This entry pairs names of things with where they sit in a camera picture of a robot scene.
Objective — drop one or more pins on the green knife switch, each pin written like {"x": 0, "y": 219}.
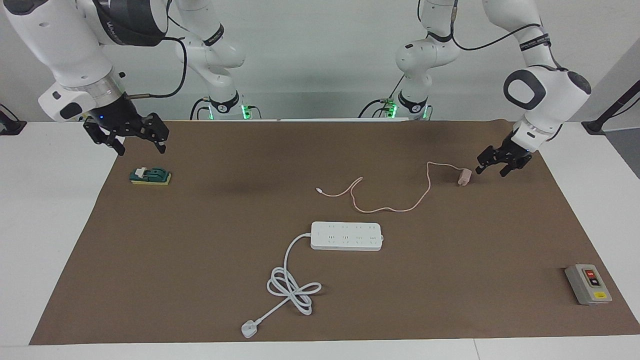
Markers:
{"x": 155, "y": 175}

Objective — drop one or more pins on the grey push-button switch box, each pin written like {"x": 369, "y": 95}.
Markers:
{"x": 587, "y": 287}

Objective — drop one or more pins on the white power strip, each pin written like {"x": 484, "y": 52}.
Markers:
{"x": 340, "y": 237}

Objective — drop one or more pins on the pink charger adapter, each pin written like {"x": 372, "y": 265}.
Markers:
{"x": 464, "y": 177}

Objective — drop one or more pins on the black clamp mount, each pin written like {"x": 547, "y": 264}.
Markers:
{"x": 10, "y": 127}

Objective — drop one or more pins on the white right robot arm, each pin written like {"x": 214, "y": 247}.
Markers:
{"x": 60, "y": 45}

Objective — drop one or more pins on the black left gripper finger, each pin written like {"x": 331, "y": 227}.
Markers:
{"x": 517, "y": 164}
{"x": 488, "y": 157}

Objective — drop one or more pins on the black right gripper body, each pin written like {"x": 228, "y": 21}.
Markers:
{"x": 119, "y": 120}

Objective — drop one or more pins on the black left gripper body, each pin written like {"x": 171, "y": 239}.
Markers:
{"x": 512, "y": 147}

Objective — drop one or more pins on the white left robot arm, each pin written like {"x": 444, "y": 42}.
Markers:
{"x": 550, "y": 95}

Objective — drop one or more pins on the brown table mat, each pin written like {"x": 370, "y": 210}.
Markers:
{"x": 200, "y": 250}

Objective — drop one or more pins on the black stand with pole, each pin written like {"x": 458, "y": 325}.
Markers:
{"x": 595, "y": 126}

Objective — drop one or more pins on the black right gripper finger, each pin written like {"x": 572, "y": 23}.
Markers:
{"x": 107, "y": 139}
{"x": 159, "y": 129}

